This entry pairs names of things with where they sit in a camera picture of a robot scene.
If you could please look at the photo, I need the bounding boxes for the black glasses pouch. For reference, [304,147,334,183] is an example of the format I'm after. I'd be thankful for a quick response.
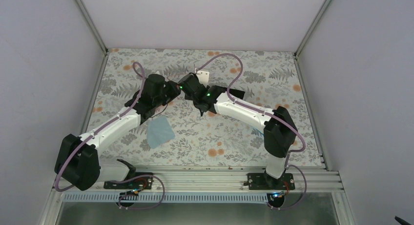
[212,85,245,99]

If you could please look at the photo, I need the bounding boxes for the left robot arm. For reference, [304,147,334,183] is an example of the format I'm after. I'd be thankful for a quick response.
[54,74,181,192]

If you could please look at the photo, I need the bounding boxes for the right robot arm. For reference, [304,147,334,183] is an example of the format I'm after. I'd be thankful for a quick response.
[178,73,298,189]

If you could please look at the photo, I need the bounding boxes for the light blue cloth left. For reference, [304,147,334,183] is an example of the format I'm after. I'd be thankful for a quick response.
[147,116,175,149]

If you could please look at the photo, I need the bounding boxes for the floral table mat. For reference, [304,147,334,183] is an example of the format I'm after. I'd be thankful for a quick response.
[88,48,322,167]

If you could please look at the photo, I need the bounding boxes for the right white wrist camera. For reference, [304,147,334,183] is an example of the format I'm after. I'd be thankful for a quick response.
[194,68,210,87]

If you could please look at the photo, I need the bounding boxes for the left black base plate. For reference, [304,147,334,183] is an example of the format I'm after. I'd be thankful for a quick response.
[103,172,153,191]

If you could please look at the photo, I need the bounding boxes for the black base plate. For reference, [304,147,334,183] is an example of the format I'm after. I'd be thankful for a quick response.
[103,172,153,191]
[243,173,295,190]

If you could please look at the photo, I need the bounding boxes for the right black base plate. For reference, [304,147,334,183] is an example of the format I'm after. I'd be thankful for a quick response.
[243,173,295,190]

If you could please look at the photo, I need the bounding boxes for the white slotted cable duct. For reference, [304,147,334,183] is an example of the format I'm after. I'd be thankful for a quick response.
[62,192,268,204]

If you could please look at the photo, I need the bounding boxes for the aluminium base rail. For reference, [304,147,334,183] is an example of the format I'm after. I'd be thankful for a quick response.
[61,166,344,205]

